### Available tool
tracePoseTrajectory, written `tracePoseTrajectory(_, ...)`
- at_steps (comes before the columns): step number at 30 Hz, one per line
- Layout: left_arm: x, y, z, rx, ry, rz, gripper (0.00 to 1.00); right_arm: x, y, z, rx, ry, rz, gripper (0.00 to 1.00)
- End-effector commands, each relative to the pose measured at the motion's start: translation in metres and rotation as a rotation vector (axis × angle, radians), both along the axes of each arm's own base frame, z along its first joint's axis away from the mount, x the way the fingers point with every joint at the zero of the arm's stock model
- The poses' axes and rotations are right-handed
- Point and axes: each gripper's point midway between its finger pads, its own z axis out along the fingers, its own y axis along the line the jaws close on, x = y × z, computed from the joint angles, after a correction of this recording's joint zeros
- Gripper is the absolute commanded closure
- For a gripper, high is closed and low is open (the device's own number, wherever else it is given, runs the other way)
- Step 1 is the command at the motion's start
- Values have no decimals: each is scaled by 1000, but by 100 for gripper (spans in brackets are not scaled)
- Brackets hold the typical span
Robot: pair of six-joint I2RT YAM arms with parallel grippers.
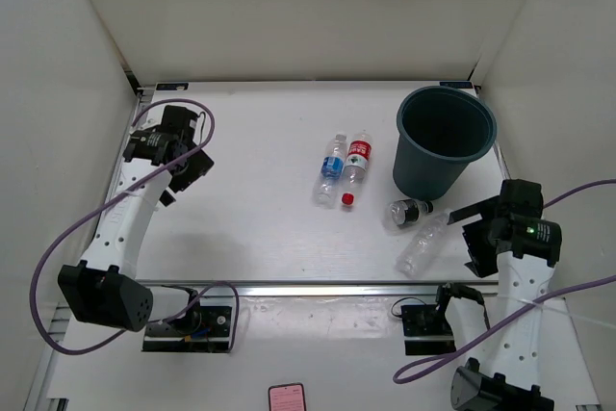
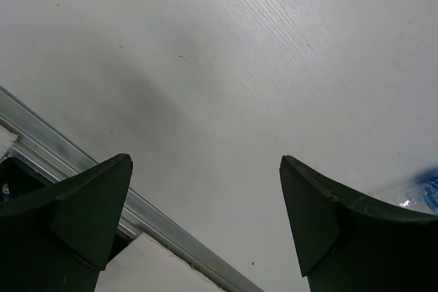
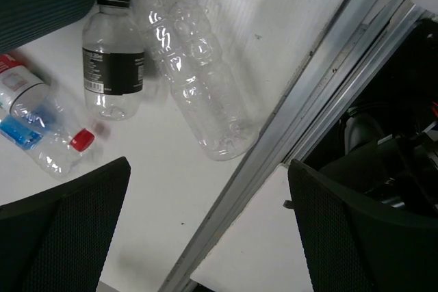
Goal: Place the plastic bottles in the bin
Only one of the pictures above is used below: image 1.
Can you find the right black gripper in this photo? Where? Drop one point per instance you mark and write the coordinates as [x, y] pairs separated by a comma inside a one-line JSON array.
[[484, 261]]

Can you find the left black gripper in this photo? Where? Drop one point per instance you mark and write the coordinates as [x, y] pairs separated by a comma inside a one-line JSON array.
[[199, 164]]

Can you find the clear crushed plastic bottle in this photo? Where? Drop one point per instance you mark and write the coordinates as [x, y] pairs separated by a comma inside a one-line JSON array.
[[426, 244]]

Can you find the black label plastic bottle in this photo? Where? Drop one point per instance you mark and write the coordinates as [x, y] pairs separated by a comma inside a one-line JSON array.
[[409, 211]]

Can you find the red label water bottle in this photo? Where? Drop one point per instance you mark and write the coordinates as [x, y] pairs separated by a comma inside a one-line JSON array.
[[355, 168]]

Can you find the blue label water bottle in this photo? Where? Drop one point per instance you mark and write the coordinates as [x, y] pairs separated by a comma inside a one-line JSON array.
[[328, 182]]

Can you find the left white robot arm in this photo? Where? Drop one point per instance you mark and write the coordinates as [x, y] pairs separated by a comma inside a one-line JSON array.
[[101, 289]]

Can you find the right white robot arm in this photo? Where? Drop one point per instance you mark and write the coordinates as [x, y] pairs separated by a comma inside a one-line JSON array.
[[502, 371]]

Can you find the dark teal plastic bin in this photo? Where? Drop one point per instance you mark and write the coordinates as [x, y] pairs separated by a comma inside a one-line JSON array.
[[441, 131]]

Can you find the pink smartphone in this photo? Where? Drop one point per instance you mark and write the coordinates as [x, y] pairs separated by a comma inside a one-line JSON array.
[[287, 397]]

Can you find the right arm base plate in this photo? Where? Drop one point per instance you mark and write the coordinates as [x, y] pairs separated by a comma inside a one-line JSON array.
[[425, 329]]

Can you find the aluminium table front rail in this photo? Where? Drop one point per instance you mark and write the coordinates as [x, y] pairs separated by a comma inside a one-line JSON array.
[[299, 288]]

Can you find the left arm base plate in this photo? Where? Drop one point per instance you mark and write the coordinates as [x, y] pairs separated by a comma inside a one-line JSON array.
[[206, 328]]

